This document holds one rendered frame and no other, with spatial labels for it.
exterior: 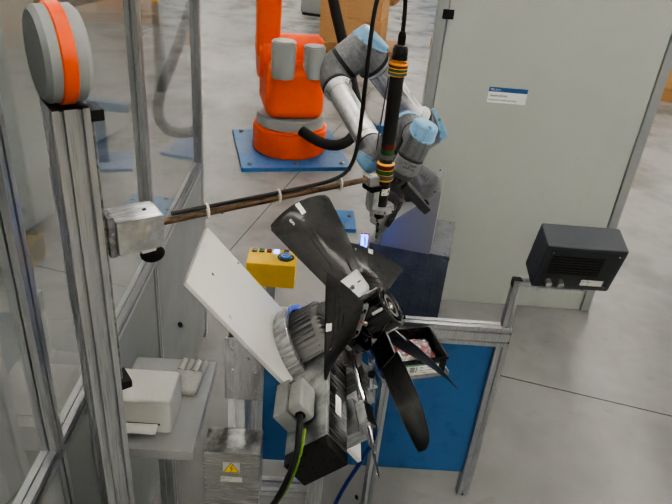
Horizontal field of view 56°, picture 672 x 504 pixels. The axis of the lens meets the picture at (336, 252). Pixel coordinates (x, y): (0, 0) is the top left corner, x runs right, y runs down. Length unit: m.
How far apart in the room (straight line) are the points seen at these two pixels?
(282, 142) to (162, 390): 4.01
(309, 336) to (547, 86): 2.26
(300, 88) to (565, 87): 2.58
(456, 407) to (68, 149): 1.81
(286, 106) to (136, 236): 4.31
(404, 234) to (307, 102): 3.31
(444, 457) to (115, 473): 1.49
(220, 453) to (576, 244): 1.24
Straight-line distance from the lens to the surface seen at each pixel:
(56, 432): 1.60
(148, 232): 1.27
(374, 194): 1.56
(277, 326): 1.66
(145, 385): 1.79
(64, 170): 1.17
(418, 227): 2.33
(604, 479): 3.18
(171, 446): 1.78
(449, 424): 2.60
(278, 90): 5.46
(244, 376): 1.70
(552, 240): 2.12
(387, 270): 1.89
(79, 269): 1.26
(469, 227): 3.74
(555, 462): 3.15
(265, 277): 2.10
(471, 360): 2.40
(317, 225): 1.65
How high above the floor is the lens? 2.15
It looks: 30 degrees down
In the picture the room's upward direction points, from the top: 5 degrees clockwise
